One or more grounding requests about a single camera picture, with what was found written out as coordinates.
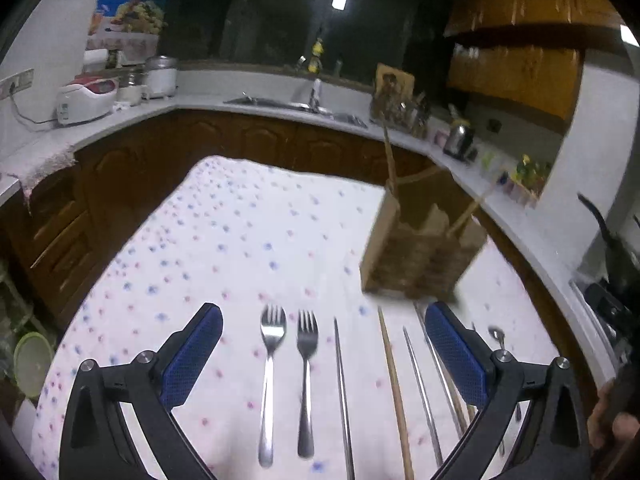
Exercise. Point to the wooden chopstick beside steel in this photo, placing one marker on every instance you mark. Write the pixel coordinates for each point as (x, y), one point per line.
(465, 412)

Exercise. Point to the steel fork left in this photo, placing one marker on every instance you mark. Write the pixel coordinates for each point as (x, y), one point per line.
(273, 330)

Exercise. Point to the steel spoon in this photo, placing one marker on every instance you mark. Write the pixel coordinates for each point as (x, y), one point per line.
(497, 334)

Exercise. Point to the steel faucet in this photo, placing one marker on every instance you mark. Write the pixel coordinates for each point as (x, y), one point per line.
(315, 96)

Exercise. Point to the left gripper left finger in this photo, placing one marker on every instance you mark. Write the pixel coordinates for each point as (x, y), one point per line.
(96, 442)

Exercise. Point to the steel fork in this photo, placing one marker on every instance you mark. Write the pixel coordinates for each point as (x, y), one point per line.
(273, 330)
(307, 343)

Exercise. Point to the floral white tablecloth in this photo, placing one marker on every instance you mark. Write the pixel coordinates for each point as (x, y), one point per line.
(245, 236)

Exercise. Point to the countertop utensil rack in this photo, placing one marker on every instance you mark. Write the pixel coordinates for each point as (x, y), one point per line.
(395, 105)

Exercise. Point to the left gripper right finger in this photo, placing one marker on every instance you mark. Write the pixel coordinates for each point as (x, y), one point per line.
(553, 440)

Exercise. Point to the wooden utensil holder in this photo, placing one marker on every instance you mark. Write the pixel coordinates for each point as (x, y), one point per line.
(417, 262)

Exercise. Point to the steel kitchen sink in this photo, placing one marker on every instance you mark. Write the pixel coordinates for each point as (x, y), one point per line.
(343, 118)

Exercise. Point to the green plastic bowl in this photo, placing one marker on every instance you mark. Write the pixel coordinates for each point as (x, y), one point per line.
(32, 358)

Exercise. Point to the wooden chopstick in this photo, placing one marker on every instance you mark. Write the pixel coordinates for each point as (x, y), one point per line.
(397, 399)
(465, 412)
(467, 214)
(391, 166)

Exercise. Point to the steel chopstick middle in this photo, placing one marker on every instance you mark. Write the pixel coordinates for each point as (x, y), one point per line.
(437, 449)

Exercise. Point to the steel chopstick far left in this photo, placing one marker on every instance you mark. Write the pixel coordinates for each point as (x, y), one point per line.
(341, 385)

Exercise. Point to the steel fork right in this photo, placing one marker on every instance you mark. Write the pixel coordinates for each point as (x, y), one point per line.
(307, 343)

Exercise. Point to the white pink rice cooker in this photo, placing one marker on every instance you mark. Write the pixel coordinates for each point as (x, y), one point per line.
(85, 99)

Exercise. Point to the wall power outlet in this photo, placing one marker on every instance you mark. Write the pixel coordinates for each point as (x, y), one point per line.
(16, 83)

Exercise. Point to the yellow green plant pot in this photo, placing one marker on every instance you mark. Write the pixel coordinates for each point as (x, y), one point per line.
(532, 174)

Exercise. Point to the steel electric kettle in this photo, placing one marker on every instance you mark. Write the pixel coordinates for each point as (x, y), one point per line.
(460, 139)

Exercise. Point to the yellow dish soap bottle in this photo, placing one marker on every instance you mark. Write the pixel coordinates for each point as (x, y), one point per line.
(315, 63)

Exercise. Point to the steel chopstick right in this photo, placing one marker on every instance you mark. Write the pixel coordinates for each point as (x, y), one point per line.
(440, 369)

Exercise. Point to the colourful fruit poster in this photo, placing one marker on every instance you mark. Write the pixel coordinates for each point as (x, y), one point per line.
(130, 27)

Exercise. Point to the wooden upper cabinet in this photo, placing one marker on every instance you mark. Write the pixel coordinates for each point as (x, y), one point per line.
(527, 56)

